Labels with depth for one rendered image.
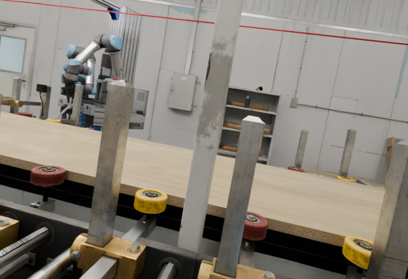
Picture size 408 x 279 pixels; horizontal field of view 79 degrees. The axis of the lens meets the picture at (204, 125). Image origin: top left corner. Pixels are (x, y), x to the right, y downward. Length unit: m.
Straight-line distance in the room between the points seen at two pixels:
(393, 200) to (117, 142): 0.47
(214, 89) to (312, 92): 4.11
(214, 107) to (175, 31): 4.14
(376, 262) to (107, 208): 0.47
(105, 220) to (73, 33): 4.93
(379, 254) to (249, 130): 0.28
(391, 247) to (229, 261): 0.25
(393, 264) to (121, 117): 0.50
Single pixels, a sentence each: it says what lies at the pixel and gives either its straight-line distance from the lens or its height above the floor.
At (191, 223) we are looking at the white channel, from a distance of 0.59.
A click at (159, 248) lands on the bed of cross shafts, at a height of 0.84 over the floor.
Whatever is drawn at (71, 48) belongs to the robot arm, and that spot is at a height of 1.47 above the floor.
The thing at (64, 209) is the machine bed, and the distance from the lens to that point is 0.87.
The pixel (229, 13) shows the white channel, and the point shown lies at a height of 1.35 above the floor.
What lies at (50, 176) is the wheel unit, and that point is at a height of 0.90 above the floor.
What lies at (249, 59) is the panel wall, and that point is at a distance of 4.45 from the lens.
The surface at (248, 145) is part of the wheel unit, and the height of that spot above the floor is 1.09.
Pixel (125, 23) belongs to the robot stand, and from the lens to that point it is 2.88.
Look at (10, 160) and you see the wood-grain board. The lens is 0.95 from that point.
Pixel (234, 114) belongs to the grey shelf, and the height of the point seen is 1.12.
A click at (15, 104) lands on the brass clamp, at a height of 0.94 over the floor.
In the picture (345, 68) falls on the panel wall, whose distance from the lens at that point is 4.84.
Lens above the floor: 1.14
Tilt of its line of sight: 4 degrees down
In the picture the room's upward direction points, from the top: 10 degrees clockwise
